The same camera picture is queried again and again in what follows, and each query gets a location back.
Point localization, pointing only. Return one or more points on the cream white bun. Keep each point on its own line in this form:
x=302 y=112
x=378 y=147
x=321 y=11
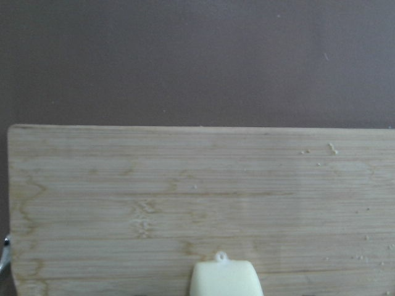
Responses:
x=223 y=276

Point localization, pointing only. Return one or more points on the wooden cutting board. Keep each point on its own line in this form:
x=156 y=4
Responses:
x=129 y=210

